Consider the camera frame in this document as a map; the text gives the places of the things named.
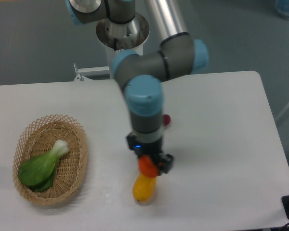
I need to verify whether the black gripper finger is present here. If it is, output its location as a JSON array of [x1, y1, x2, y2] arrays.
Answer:
[[126, 134, 138, 154], [158, 153, 174, 176]]

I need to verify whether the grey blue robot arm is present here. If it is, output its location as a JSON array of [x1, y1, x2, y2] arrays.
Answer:
[[66, 0, 209, 178]]

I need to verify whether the orange fruit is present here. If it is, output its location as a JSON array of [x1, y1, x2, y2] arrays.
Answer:
[[138, 155, 159, 178]]

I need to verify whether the yellow mango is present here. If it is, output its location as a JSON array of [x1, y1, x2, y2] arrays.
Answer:
[[132, 173, 157, 204]]

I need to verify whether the woven wicker basket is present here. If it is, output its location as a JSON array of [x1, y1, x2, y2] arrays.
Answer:
[[13, 114, 88, 205]]

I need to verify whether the green bok choy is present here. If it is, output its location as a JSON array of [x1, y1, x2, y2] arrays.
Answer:
[[17, 140, 69, 192]]

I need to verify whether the purple sweet potato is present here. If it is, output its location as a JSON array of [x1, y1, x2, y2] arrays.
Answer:
[[163, 114, 171, 126]]

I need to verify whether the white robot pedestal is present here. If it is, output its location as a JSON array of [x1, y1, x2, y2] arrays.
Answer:
[[73, 13, 150, 81]]

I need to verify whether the blue plastic bag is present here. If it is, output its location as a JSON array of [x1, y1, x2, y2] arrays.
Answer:
[[275, 0, 289, 20]]

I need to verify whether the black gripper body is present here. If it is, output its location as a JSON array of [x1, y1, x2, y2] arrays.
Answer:
[[133, 137, 163, 166]]

